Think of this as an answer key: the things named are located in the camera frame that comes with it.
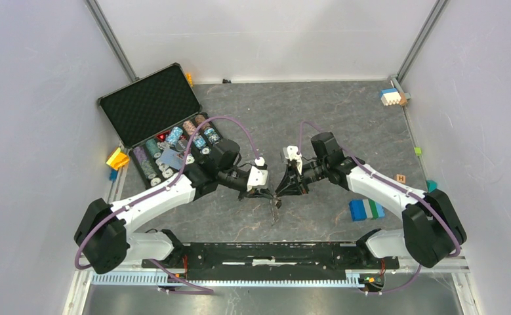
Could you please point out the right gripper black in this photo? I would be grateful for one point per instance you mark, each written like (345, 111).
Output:
(292, 183)

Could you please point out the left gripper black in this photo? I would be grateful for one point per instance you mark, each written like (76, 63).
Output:
(259, 193)

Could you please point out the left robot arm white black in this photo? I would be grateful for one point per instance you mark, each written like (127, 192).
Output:
(107, 234)

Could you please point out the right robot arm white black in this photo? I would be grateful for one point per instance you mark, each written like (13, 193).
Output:
(431, 229)

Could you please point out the blue green white block stack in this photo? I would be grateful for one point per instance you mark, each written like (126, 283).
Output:
(365, 209)

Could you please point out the wooden letter H cube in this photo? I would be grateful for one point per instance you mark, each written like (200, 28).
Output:
(401, 178)

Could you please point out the black poker chip case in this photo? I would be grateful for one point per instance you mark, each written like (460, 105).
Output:
(151, 115)

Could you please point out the blue white tan block stack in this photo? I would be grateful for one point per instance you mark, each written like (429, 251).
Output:
(392, 97)

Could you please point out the orange yellow block behind case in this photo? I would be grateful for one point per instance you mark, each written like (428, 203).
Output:
(190, 80)

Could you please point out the teal cube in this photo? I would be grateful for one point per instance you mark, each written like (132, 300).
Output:
(431, 185)

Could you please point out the small blue block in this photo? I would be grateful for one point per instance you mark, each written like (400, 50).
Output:
(113, 175)

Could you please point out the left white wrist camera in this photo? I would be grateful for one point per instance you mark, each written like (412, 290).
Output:
(258, 175)

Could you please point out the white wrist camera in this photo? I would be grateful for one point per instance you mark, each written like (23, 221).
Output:
(293, 158)
(258, 175)

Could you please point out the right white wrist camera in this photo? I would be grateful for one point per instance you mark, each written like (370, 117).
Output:
(293, 158)

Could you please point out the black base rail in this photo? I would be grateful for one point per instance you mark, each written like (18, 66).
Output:
(321, 260)

